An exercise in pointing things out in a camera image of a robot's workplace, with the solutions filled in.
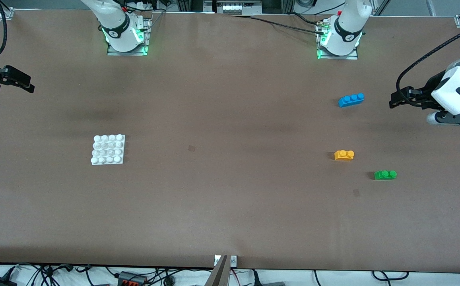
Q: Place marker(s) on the small white edge bracket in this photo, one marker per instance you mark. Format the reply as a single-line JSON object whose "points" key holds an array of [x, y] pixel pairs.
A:
{"points": [[217, 260], [233, 260]]}

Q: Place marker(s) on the yellow two-stud block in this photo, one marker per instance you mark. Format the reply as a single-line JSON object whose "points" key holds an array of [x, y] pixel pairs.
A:
{"points": [[344, 155]]}

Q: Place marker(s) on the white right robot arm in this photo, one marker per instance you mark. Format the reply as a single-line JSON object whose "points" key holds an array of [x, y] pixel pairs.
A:
{"points": [[115, 24]]}

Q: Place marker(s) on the orange black connector box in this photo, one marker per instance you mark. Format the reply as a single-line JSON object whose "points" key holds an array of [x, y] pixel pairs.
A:
{"points": [[132, 279]]}

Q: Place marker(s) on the green two-stud block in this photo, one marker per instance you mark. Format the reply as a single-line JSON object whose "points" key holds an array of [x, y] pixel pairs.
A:
{"points": [[385, 174]]}

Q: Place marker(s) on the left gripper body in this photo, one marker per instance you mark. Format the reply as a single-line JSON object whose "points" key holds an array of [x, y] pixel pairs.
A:
{"points": [[431, 87]]}

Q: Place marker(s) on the white studded base plate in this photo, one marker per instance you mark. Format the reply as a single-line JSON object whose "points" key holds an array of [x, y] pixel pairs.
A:
{"points": [[108, 149]]}

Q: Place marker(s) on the white power strip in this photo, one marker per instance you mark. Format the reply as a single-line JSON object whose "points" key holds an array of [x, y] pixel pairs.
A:
{"points": [[235, 7]]}

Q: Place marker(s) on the blue three-stud block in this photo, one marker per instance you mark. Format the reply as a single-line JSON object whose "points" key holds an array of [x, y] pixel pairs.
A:
{"points": [[351, 99]]}

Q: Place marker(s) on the black power adapter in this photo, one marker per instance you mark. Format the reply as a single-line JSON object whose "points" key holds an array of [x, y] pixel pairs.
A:
{"points": [[0, 282]]}

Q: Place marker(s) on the grey camera stand pole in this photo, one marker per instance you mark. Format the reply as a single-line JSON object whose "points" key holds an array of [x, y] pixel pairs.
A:
{"points": [[218, 274]]}

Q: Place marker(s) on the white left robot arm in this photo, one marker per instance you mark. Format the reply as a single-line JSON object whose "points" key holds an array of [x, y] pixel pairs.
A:
{"points": [[349, 28]]}

